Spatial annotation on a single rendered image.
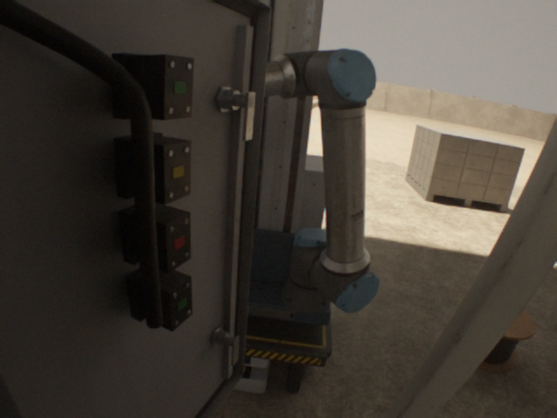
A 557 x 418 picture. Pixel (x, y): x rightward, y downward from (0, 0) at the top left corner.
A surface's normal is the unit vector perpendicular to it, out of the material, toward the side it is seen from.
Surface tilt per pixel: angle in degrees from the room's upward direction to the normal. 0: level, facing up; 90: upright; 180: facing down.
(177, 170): 90
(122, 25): 90
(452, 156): 90
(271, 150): 90
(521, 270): 99
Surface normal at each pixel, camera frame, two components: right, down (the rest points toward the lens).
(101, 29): 0.90, 0.23
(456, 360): -0.23, 0.50
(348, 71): 0.46, 0.25
